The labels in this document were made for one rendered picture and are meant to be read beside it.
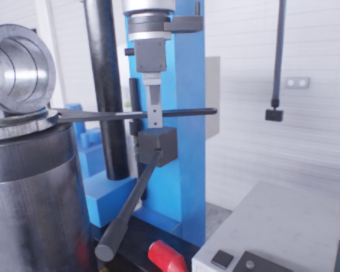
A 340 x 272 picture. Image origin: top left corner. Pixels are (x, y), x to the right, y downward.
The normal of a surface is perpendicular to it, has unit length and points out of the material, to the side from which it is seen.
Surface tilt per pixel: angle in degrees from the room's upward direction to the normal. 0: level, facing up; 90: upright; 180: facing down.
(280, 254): 0
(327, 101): 90
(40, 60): 110
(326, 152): 90
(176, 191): 90
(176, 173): 90
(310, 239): 0
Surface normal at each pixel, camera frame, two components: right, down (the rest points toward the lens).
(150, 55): 0.04, 0.30
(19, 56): -0.29, 0.68
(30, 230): 0.48, 0.25
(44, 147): 0.81, 0.14
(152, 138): -0.61, 0.27
